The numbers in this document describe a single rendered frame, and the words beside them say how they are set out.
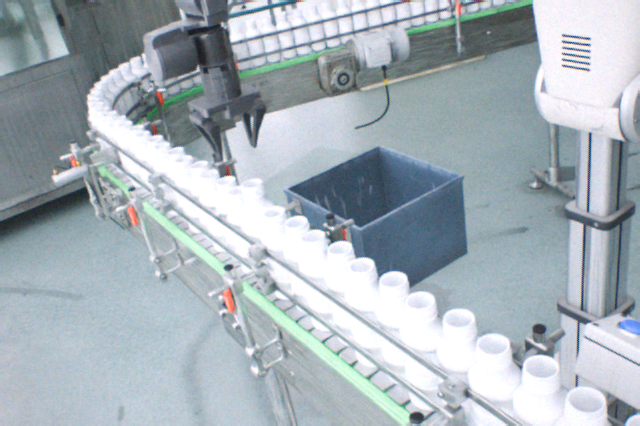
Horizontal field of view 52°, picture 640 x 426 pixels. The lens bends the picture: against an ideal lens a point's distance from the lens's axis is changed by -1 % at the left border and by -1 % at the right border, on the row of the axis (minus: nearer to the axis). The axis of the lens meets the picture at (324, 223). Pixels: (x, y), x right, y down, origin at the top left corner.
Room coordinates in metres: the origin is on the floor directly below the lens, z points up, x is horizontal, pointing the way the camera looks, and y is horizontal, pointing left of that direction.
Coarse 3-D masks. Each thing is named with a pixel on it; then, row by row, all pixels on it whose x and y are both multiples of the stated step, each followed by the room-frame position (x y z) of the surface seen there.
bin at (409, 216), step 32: (352, 160) 1.59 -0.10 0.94; (384, 160) 1.62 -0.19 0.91; (416, 160) 1.50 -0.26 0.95; (288, 192) 1.46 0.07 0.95; (320, 192) 1.53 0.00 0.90; (352, 192) 1.58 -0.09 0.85; (384, 192) 1.63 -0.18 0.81; (416, 192) 1.52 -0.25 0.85; (448, 192) 1.35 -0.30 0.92; (320, 224) 1.36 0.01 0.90; (384, 224) 1.25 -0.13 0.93; (416, 224) 1.29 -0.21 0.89; (448, 224) 1.34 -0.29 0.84; (384, 256) 1.24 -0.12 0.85; (416, 256) 1.29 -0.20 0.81; (448, 256) 1.34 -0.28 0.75
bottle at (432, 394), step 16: (416, 304) 0.67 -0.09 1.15; (432, 304) 0.64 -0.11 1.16; (416, 320) 0.64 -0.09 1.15; (432, 320) 0.63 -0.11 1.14; (400, 336) 0.65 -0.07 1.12; (416, 336) 0.63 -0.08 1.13; (432, 336) 0.63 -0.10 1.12; (432, 352) 0.62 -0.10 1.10; (416, 368) 0.63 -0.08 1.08; (416, 384) 0.63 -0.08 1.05; (432, 384) 0.62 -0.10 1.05; (416, 400) 0.63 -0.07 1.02
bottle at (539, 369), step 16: (528, 368) 0.51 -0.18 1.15; (544, 368) 0.51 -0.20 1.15; (528, 384) 0.49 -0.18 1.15; (544, 384) 0.48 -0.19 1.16; (560, 384) 0.49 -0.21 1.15; (528, 400) 0.49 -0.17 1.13; (544, 400) 0.48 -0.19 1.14; (560, 400) 0.48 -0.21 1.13; (528, 416) 0.48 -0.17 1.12; (544, 416) 0.47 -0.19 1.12; (560, 416) 0.47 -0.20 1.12
